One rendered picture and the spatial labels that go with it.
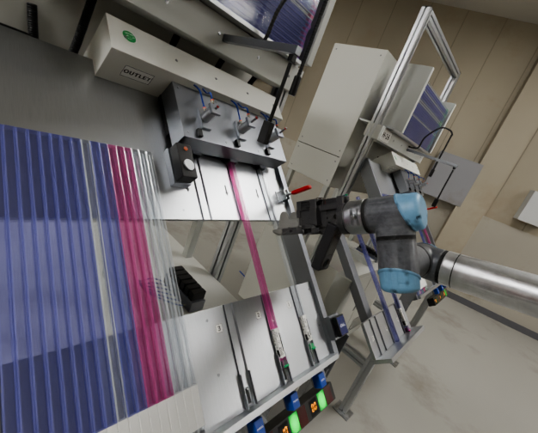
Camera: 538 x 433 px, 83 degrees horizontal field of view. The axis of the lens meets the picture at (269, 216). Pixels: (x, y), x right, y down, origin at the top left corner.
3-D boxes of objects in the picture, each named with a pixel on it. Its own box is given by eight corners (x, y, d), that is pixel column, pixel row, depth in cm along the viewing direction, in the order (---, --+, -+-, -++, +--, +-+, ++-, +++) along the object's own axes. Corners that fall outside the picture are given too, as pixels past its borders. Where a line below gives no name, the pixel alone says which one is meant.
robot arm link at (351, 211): (375, 233, 68) (360, 234, 61) (356, 234, 71) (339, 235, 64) (372, 199, 68) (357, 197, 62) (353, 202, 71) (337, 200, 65)
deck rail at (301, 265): (320, 356, 83) (339, 355, 80) (316, 359, 82) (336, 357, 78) (254, 132, 101) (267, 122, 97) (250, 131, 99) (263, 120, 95)
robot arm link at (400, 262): (433, 288, 62) (428, 234, 64) (413, 295, 54) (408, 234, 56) (394, 286, 68) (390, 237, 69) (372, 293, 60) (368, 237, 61)
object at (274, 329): (284, 365, 66) (290, 365, 65) (280, 368, 65) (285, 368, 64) (229, 158, 78) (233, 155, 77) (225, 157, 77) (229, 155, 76)
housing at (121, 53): (251, 143, 99) (284, 119, 90) (83, 94, 61) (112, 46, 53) (245, 122, 101) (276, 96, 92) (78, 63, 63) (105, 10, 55)
